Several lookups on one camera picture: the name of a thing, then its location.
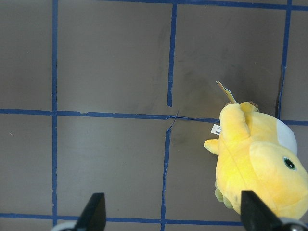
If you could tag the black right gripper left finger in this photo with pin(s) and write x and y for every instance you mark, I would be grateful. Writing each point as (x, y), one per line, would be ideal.
(93, 217)

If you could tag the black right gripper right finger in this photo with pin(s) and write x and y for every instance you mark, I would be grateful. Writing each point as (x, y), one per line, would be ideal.
(256, 216)

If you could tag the yellow plush dinosaur toy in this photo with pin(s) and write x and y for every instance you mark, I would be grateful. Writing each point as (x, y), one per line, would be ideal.
(258, 152)

